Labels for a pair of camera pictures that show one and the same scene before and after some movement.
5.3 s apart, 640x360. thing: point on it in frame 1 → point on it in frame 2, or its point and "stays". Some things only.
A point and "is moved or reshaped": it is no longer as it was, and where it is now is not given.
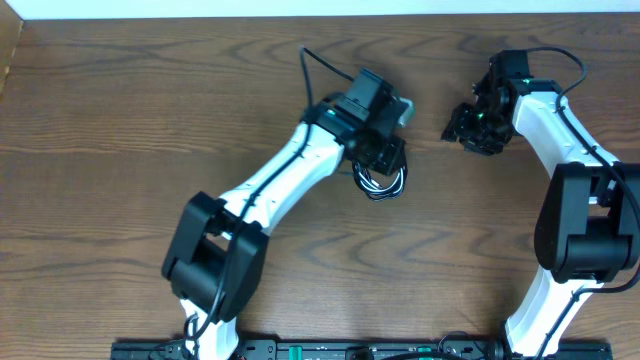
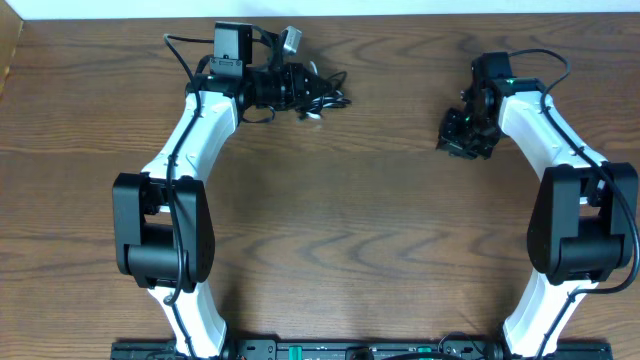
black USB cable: x=375 y=192 → x=336 y=99
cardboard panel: x=11 y=25 stays
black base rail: x=359 y=350 stays
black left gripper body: x=379 y=152 → x=278 y=92
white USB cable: x=374 y=191 is moved or reshaped
